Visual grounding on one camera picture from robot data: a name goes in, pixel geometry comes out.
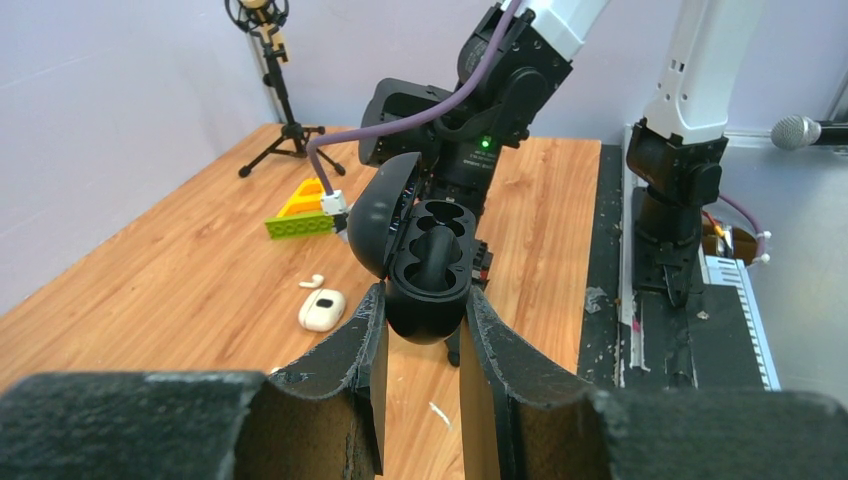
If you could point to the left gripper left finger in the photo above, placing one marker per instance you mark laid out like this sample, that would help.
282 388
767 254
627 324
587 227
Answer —
320 417

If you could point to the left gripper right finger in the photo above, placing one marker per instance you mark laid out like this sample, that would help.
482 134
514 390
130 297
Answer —
525 417

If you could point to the black earbud charging case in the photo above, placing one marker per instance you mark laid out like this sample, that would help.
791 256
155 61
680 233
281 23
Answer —
420 249

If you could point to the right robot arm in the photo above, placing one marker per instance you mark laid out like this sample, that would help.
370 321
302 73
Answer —
514 62

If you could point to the white earbud case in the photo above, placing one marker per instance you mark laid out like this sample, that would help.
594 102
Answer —
322 310

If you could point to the white earbud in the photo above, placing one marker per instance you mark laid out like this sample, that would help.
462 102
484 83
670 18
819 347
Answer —
315 282

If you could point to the green toy brick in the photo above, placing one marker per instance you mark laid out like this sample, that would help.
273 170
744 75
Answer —
299 225

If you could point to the yellow triangular plastic piece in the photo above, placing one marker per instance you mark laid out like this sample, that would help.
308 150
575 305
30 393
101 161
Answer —
305 199

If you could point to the black tripod mic stand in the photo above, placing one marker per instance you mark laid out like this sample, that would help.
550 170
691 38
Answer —
294 136

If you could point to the grey handheld microphone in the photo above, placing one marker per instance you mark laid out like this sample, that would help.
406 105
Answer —
796 131

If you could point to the beige condenser microphone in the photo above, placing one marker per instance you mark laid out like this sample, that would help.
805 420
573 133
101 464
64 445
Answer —
264 21

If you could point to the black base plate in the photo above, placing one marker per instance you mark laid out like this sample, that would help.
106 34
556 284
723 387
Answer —
631 335

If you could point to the slotted cable duct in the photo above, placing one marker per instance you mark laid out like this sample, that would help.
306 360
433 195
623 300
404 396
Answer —
733 273

